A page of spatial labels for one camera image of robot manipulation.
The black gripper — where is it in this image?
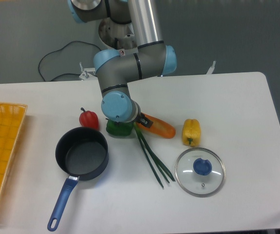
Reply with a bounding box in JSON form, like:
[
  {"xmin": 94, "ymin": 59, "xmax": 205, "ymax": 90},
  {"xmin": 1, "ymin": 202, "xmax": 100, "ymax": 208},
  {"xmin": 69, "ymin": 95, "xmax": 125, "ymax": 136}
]
[{"xmin": 136, "ymin": 109, "xmax": 153, "ymax": 128}]

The green onion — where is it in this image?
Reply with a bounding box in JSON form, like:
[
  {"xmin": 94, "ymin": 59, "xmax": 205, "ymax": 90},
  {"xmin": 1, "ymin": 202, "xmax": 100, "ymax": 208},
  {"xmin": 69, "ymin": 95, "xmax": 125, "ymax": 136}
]
[{"xmin": 133, "ymin": 123, "xmax": 175, "ymax": 188}]

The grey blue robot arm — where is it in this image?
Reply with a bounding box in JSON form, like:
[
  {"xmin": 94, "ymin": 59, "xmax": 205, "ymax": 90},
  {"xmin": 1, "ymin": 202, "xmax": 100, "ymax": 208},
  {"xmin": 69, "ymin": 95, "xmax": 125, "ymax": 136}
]
[{"xmin": 68, "ymin": 0, "xmax": 177, "ymax": 128}]

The orange baguette bread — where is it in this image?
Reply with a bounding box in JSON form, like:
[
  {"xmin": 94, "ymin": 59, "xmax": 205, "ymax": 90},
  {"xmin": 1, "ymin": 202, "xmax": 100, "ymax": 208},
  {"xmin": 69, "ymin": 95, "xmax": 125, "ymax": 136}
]
[{"xmin": 137, "ymin": 114, "xmax": 176, "ymax": 139}]

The green bell pepper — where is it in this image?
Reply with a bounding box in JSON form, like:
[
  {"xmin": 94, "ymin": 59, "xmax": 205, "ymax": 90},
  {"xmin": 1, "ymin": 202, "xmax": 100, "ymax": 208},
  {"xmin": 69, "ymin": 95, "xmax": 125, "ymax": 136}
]
[{"xmin": 106, "ymin": 119, "xmax": 133, "ymax": 137}]

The yellow bell pepper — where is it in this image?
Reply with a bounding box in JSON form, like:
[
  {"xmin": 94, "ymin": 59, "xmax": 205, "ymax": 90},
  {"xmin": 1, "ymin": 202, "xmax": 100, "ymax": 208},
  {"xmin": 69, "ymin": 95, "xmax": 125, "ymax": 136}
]
[{"xmin": 181, "ymin": 119, "xmax": 201, "ymax": 147}]

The red bell pepper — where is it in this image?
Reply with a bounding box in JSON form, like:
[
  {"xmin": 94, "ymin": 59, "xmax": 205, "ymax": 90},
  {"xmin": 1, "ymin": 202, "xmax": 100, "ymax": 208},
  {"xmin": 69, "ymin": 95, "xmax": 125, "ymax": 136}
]
[{"xmin": 79, "ymin": 107, "xmax": 99, "ymax": 130}]

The glass lid blue knob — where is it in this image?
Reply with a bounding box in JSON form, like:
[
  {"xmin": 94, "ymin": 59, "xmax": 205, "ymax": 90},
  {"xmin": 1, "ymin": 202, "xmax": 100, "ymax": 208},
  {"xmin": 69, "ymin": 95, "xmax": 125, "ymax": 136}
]
[{"xmin": 175, "ymin": 148, "xmax": 226, "ymax": 197}]

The black saucepan blue handle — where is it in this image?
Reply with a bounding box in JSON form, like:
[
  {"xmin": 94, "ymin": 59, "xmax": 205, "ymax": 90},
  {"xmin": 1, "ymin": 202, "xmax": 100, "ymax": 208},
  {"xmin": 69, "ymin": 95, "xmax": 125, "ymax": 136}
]
[{"xmin": 47, "ymin": 127, "xmax": 109, "ymax": 232}]

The white bracket right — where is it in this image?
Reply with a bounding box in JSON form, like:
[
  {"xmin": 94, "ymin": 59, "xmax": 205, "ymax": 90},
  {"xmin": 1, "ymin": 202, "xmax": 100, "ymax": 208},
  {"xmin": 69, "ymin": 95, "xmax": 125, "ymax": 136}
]
[{"xmin": 206, "ymin": 60, "xmax": 216, "ymax": 75}]

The black cable on floor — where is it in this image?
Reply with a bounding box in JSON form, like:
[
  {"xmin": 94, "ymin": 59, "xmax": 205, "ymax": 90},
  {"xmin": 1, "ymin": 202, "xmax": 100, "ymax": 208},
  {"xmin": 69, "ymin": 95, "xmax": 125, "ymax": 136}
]
[{"xmin": 38, "ymin": 40, "xmax": 103, "ymax": 82}]

